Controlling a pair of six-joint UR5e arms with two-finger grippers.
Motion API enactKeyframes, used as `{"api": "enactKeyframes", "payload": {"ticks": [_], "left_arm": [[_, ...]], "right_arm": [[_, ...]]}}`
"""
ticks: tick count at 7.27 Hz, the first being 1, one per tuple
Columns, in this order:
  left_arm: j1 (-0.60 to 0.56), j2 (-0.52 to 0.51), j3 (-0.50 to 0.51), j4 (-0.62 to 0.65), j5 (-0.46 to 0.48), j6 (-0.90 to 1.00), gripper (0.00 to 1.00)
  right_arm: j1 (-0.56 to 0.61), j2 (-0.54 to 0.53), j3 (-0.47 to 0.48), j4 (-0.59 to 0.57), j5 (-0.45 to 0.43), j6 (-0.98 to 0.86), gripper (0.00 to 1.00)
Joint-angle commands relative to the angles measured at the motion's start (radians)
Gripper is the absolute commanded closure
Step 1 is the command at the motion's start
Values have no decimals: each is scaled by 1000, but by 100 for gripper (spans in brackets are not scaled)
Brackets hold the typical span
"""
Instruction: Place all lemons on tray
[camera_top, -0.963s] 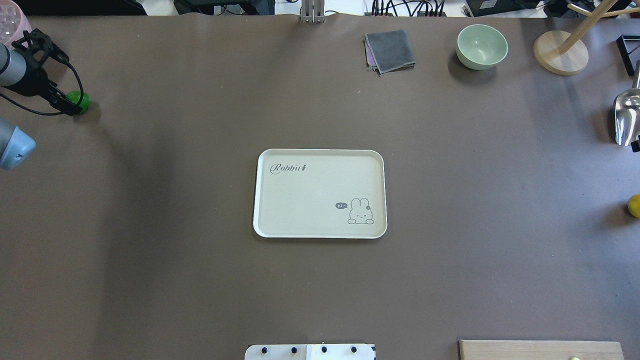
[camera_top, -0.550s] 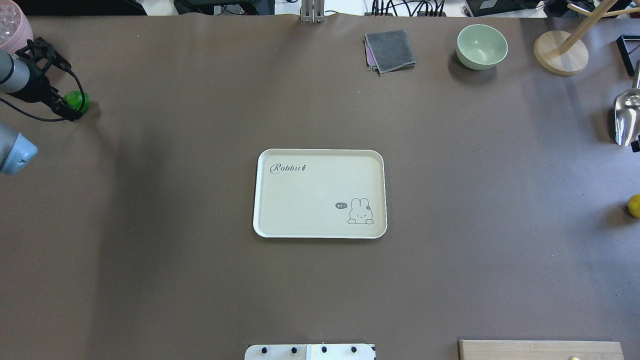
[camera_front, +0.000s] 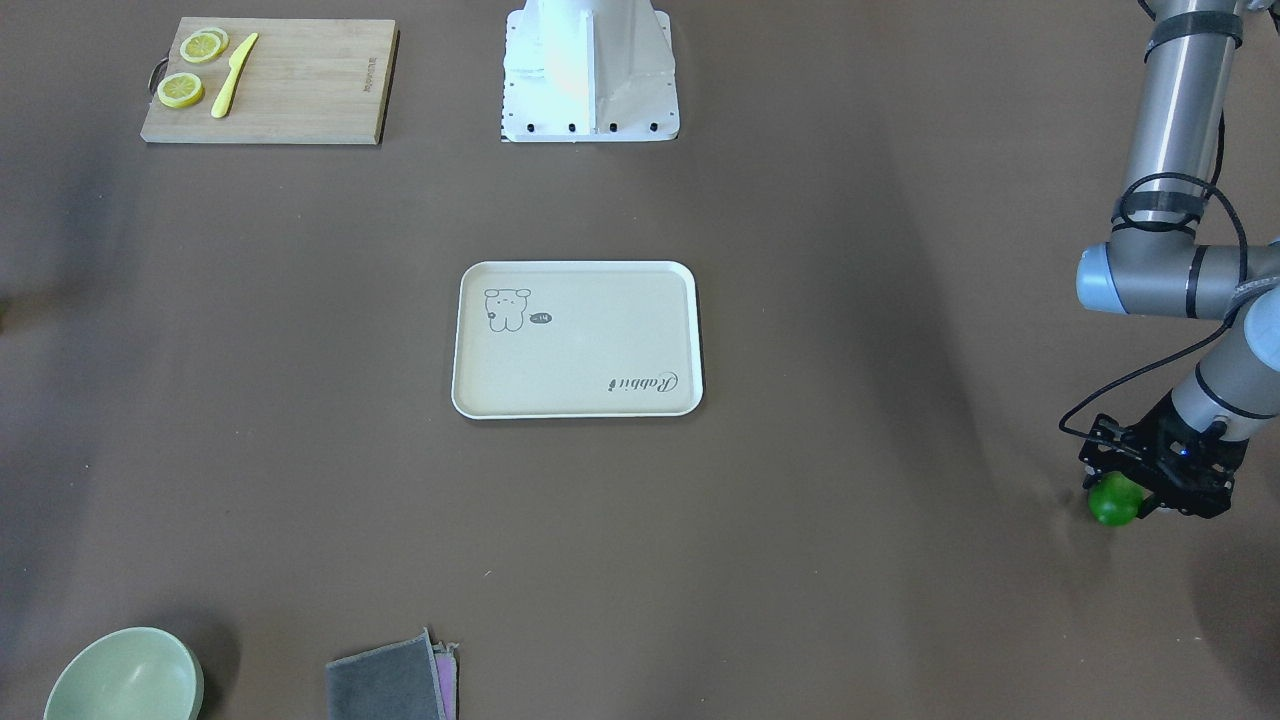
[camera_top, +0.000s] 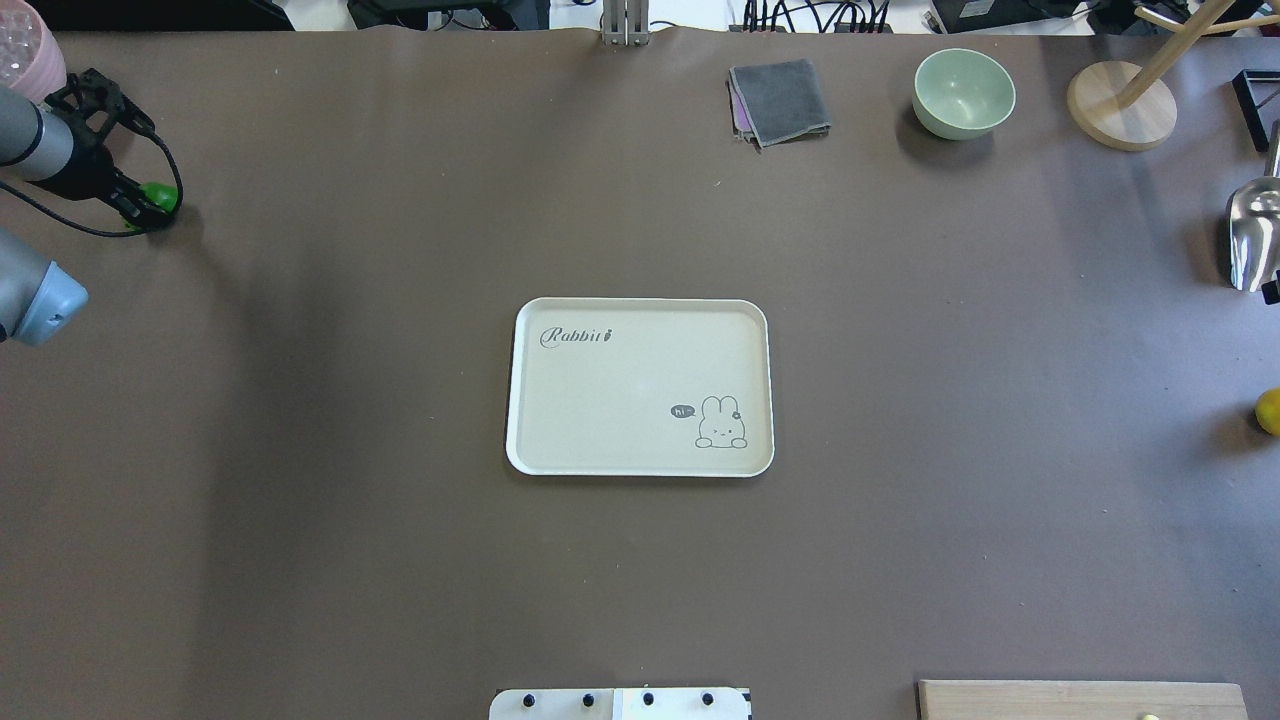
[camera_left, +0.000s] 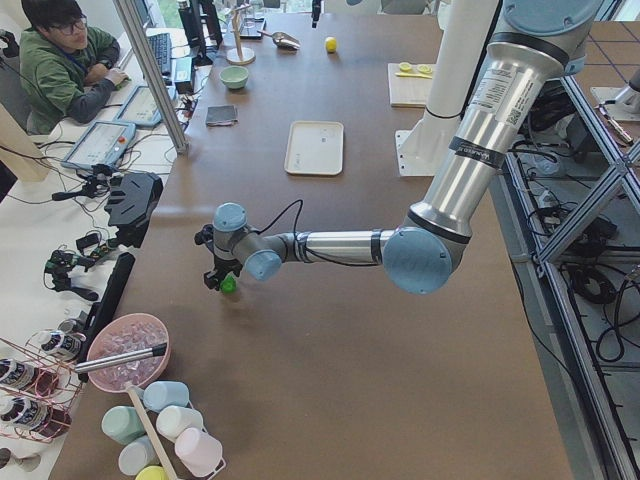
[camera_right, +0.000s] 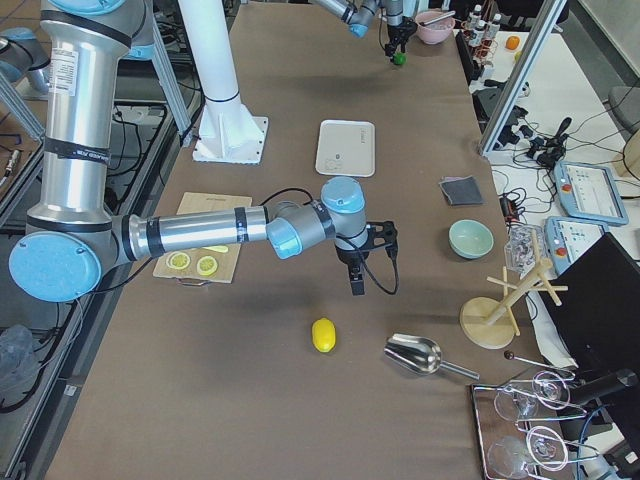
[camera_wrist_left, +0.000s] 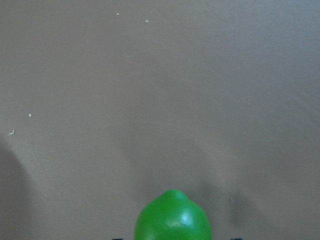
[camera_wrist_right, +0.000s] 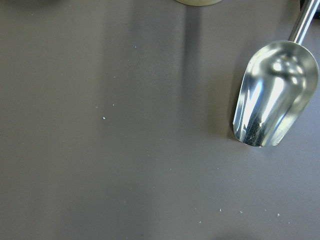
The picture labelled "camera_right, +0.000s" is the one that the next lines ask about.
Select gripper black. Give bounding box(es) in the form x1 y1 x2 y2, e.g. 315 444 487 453
384 15 418 56
335 220 398 295

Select green lime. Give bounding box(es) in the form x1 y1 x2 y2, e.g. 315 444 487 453
391 52 406 66

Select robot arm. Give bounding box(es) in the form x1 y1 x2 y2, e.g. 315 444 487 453
314 0 418 65
9 1 398 302

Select cream rabbit tray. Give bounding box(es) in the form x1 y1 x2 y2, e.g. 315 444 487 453
315 119 376 178

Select metal glass rack tray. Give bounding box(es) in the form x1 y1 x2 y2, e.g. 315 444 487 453
470 385 600 479

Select pink bowl of ice cubes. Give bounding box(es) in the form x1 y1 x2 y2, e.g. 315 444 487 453
415 10 455 45

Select yellow lemon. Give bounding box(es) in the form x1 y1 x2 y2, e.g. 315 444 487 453
311 317 337 353

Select steel muddler black tip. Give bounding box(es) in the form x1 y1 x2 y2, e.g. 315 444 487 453
417 11 455 27

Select copper bottle basket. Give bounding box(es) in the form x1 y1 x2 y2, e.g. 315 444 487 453
460 4 502 70

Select steel scoop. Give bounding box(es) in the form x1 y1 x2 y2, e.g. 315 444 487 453
384 333 480 380

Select orange fruit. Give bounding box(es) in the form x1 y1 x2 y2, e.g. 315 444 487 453
505 35 520 51

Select pale green bowl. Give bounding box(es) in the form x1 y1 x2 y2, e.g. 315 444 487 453
448 219 494 260

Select grey folded cloth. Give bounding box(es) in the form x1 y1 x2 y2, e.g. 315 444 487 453
439 176 484 206

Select wooden cup stand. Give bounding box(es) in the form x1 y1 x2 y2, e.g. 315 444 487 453
459 233 569 349

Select lemon slice upper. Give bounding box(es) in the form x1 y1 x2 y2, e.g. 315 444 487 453
196 255 219 277

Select lemon slice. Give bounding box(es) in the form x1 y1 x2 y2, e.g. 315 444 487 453
165 251 191 271
196 255 219 277

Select clear plastic box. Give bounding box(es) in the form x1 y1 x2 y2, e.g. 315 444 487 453
504 225 543 274

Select lemon slice lower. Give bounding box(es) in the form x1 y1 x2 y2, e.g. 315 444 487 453
165 251 191 271

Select bamboo cutting board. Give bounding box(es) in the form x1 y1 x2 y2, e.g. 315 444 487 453
153 192 253 285

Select teach pendant lower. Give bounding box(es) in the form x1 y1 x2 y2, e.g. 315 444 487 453
544 216 609 275

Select teach pendant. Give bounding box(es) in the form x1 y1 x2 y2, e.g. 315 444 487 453
544 216 609 275
553 160 629 226

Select wine glass upper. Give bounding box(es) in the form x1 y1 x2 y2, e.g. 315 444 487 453
494 370 570 421

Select wine glass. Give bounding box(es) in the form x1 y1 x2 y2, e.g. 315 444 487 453
487 426 569 479
494 370 570 421

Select wine glass lower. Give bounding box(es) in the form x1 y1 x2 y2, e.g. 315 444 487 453
487 426 569 479

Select teach pendant upper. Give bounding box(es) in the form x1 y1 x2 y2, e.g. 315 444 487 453
553 160 629 226

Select black monitor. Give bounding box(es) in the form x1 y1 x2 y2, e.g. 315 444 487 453
544 233 639 373

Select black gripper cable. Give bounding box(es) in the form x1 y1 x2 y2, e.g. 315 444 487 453
252 187 401 295

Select aluminium frame post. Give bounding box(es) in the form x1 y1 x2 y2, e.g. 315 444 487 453
478 0 567 157

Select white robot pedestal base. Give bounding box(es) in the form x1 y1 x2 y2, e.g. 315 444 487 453
179 0 268 165

